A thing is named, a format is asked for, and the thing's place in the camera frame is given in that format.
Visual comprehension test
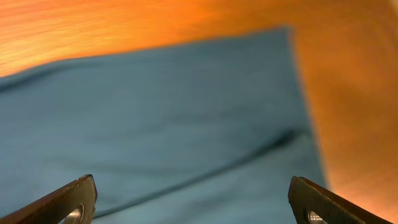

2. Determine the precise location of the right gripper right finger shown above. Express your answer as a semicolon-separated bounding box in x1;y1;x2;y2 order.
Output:
288;176;392;224

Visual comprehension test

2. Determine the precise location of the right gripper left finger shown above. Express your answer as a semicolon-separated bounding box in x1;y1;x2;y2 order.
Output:
1;174;98;224

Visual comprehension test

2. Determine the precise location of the blue polo shirt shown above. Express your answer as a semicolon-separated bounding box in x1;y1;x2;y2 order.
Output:
1;28;325;223

